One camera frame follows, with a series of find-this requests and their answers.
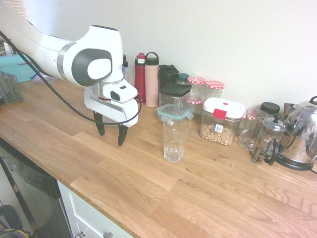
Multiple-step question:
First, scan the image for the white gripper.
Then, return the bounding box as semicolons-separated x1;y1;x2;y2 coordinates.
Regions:
84;86;139;147

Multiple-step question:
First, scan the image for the red water bottle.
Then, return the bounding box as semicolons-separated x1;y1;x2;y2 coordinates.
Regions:
134;52;147;104

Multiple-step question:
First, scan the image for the pink bottle with black lid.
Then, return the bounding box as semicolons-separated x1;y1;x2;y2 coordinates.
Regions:
144;52;160;108

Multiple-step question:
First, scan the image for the dark capped bluish bottle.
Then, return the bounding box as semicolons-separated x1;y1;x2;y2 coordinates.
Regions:
122;54;130;84

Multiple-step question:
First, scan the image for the clear glass tumbler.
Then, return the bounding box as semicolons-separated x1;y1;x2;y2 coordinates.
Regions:
162;119;191;163

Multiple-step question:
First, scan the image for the glass container teal lid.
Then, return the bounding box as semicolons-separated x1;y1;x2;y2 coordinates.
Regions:
154;104;195;125

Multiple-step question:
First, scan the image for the clear container square black lid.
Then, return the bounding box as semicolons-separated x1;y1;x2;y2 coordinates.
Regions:
158;83;193;110

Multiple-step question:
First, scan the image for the black shaker bottle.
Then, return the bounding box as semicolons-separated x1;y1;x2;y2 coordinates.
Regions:
158;64;179;90

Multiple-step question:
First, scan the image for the clear plastic bag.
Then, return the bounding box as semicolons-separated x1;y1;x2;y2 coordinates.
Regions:
30;72;57;85

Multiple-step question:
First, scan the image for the jar with red checkered lid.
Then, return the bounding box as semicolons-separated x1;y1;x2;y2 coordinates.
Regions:
185;97;205;116
186;75;207;100
243;110;259;129
204;80;225;102

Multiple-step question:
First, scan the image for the jar with green lid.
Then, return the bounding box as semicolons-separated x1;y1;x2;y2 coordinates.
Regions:
176;73;191;86

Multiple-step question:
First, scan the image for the white cabinet drawer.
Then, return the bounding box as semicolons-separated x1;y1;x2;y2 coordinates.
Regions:
56;180;136;238

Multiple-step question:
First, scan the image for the black dishwasher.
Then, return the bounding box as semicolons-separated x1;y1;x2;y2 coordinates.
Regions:
0;137;73;238

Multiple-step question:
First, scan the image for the cereal container white red lid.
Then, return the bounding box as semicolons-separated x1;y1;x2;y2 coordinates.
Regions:
199;97;246;146

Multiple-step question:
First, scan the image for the grey plastic basket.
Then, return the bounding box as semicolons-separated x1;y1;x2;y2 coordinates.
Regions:
0;70;24;105

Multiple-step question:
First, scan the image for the teal box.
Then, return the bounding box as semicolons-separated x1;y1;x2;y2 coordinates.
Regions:
0;53;36;83

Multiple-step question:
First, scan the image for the clear glass mug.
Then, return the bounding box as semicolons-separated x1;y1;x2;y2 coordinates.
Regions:
238;108;269;151

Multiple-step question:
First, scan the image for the glass French press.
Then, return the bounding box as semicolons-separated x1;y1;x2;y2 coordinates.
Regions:
251;113;288;166

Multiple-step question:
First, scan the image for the jar with black lid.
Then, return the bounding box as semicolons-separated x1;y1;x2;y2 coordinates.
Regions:
260;102;281;118

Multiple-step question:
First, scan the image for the stainless steel electric kettle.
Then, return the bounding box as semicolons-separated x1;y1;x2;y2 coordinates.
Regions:
275;96;317;172

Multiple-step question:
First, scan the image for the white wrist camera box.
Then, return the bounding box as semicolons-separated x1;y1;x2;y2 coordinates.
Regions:
103;83;139;104

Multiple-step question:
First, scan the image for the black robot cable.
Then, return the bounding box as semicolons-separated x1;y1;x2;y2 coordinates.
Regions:
0;30;143;123

